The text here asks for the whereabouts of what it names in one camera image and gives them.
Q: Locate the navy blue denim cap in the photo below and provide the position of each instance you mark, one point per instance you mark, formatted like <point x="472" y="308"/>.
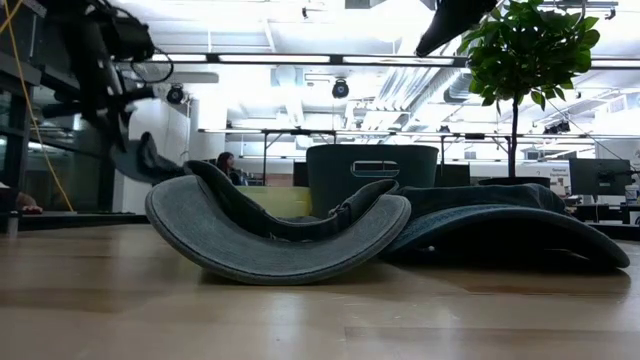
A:
<point x="500" y="230"/>

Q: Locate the long black-framed office desk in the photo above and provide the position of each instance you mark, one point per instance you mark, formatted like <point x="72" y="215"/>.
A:
<point x="300" y="132"/>

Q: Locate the white printed sign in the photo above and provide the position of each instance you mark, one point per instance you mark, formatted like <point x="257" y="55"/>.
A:
<point x="560" y="175"/>

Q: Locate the person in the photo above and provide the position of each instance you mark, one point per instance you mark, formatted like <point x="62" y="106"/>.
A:
<point x="227" y="165"/>

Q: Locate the grey-blue denim cap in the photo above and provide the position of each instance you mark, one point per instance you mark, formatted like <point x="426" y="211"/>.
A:
<point x="225" y="250"/>

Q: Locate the dark slate denim cap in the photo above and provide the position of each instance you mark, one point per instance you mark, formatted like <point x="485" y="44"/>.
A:
<point x="150" y="165"/>

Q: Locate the long black overhead rail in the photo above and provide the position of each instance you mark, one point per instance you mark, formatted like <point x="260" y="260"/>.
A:
<point x="336" y="59"/>

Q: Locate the black computer monitor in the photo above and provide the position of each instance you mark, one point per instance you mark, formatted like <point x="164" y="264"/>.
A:
<point x="452" y="175"/>
<point x="600" y="175"/>

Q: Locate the black metal rig frame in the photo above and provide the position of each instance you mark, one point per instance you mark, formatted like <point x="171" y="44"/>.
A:
<point x="15" y="150"/>

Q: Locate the green leafy plant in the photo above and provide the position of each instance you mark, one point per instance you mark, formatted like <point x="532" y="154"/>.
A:
<point x="525" y="45"/>

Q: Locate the black track lights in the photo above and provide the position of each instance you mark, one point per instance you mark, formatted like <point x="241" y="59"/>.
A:
<point x="562" y="127"/>

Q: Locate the person's hand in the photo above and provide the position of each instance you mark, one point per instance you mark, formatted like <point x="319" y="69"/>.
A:
<point x="29" y="204"/>

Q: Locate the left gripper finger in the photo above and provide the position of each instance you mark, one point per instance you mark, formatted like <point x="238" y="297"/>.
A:
<point x="122" y="135"/>

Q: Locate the teal plastic bin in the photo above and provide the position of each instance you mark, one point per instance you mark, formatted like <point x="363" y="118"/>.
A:
<point x="325" y="170"/>

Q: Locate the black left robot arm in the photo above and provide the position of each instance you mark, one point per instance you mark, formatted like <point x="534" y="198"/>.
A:
<point x="100" y="30"/>

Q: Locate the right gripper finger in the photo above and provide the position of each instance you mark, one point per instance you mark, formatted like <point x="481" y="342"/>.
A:
<point x="450" y="22"/>

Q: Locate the round black ceiling lamp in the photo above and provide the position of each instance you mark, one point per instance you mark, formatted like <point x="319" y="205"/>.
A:
<point x="175" y="94"/>
<point x="340" y="89"/>

